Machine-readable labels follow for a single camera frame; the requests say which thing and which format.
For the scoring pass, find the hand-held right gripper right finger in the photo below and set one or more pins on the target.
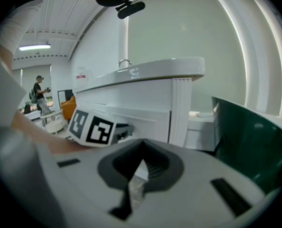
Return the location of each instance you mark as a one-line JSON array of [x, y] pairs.
[[193, 203]]

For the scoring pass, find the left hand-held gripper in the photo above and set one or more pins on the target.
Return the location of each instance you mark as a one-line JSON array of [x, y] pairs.
[[99, 133]]

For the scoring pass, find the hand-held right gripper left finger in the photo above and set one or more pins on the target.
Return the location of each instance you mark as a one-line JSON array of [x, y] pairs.
[[84, 186]]

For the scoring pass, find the person's left forearm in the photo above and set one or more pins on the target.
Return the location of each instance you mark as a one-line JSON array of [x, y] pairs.
[[48, 136]]

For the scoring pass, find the orange armchair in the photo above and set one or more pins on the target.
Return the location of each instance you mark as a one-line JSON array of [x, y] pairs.
[[68, 108]]

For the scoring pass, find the round white stool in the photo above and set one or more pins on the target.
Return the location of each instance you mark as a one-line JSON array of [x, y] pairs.
[[55, 127]]

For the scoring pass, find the black framed white panel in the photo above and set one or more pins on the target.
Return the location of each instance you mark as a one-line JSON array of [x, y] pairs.
[[65, 96]]

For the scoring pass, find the white vanity cabinet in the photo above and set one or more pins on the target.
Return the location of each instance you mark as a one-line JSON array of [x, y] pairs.
[[131, 94]]

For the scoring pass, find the round side table white rim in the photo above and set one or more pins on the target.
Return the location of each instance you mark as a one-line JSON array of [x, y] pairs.
[[49, 115]]

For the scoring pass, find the white container with red label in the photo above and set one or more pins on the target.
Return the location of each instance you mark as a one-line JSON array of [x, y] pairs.
[[82, 77]]

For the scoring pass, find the chrome faucet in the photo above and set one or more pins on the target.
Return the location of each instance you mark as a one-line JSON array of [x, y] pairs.
[[124, 61]]

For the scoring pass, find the white green-sided bathtub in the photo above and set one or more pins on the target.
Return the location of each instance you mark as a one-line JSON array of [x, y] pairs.
[[245, 139]]

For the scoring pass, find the fluorescent ceiling light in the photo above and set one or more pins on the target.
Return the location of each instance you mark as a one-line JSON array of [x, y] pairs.
[[34, 47]]

